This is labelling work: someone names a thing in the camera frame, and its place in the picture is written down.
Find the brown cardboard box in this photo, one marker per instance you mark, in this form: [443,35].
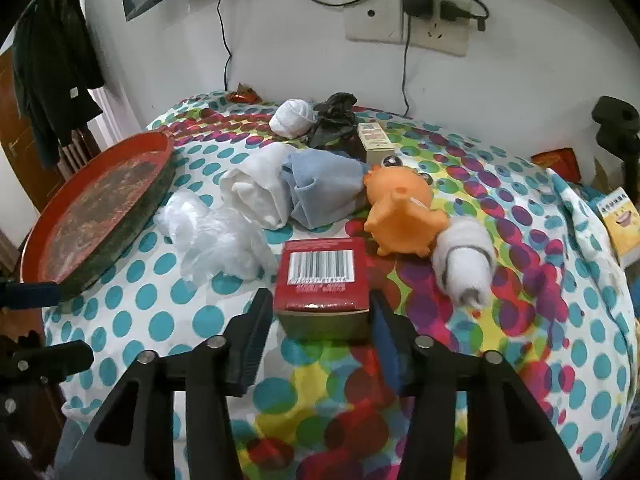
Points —
[606,177]

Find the black plug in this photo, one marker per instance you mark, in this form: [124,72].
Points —
[455,11]

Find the red candy wrapper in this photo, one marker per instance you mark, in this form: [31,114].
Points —
[242,95]

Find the brown slatted furniture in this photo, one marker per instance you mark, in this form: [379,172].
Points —
[77,152]

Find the white sock ball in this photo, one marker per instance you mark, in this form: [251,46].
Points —
[292,117]

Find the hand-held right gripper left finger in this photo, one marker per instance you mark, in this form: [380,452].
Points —
[252,345]

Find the grey-white sock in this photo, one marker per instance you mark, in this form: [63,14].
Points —
[462,260]

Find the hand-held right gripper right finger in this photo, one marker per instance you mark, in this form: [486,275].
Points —
[387,345]

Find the red snack packet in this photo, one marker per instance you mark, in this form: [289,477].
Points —
[560,160]

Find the dark hanging jacket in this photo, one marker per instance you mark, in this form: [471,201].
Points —
[55,75]

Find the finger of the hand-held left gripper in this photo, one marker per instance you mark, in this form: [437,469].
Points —
[55,357]
[35,295]

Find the black plastic bag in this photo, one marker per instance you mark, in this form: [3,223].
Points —
[335,120]

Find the blue sock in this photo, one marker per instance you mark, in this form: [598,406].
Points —
[325,180]

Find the wooden door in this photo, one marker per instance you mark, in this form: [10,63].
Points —
[15,135]

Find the red cardboard box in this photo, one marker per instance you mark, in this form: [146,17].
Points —
[320,290]

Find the polka dot bed sheet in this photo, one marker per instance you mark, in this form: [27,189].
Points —
[500,360]

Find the blank white wall plate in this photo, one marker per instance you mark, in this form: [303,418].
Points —
[372,22]

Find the beige small box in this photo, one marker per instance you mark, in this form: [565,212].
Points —
[375,147]

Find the black clamp stand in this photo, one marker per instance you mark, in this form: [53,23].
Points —
[612,120]

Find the clear plastic bag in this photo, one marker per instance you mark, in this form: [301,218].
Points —
[215,240]

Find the white wall socket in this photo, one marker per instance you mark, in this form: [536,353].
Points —
[440,37]

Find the white sock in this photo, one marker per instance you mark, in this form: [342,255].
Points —
[255,190]

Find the red round tray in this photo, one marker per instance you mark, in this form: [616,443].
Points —
[100,200]

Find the yellow medicine box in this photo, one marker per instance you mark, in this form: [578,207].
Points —
[622,225]

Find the orange rubber toy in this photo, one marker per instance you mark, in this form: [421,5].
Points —
[400,210]

